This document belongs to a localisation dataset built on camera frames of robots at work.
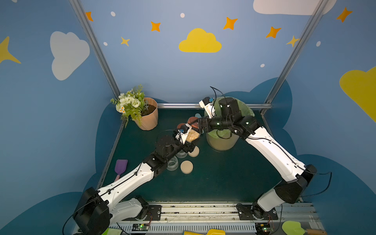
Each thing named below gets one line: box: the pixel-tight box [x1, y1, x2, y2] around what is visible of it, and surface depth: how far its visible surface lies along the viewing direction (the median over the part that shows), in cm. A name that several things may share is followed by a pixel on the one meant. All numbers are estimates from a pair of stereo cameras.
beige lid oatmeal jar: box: [175, 149, 188, 159], surface depth 95 cm
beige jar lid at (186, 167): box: [180, 160, 194, 175], surface depth 92 cm
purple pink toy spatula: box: [114, 159, 128, 182], surface depth 92 cm
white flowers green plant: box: [110, 84, 150, 128], surface depth 87 cm
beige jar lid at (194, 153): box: [188, 145, 200, 158], surface depth 98 cm
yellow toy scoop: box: [182, 229, 226, 235], surface depth 70 cm
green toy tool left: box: [101, 227, 123, 235], surface depth 69 cm
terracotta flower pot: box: [134, 97, 159, 131], surface depth 103 cm
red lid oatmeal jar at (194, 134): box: [186, 116, 201, 143], surface depth 69 cm
